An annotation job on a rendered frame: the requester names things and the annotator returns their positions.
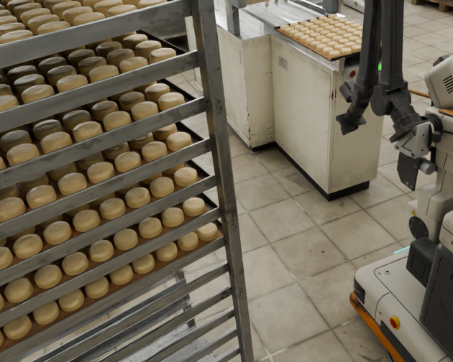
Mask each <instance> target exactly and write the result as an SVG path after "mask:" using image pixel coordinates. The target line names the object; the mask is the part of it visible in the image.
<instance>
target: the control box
mask: <svg viewBox="0 0 453 362"><path fill-rule="evenodd" d="M359 66H360V64H358V65H353V66H350V67H347V68H344V71H342V84H344V82H345V81H347V80H352V79H355V80H356V77H357V73H358V70H359ZM352 71H355V72H356V74H355V76H354V77H353V78H351V77H350V73H351V72H352Z"/></svg>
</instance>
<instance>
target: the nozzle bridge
mask: <svg viewBox="0 0 453 362"><path fill-rule="evenodd" d="M224 1H225V7H226V22H227V29H228V32H230V33H232V34H233V35H234V36H236V35H239V34H240V25H239V9H241V8H245V7H247V5H251V4H257V3H261V2H265V1H272V0H224ZM337 1H338V0H323V1H322V8H323V9H325V10H326V12H329V13H330V14H335V13H337Z"/></svg>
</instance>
